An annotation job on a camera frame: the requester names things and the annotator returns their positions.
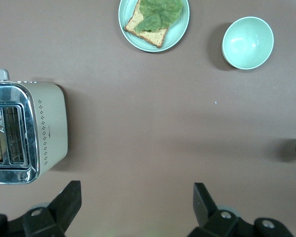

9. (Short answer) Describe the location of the pale green bowl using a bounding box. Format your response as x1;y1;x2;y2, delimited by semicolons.
222;16;275;71

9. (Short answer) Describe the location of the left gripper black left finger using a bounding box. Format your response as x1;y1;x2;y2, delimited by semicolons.
0;180;82;237

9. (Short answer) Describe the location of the green lettuce leaf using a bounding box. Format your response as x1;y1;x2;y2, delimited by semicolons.
134;0;183;34

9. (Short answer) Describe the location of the pale green plate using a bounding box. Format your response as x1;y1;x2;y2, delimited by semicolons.
118;0;190;53

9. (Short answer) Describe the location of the toasted bread slice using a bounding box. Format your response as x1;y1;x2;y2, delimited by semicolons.
124;0;170;49

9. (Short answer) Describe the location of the beige and chrome toaster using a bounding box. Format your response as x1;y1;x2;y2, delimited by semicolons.
0;69;69;185

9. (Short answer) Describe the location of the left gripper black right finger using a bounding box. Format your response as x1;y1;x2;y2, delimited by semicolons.
186;182;295;237

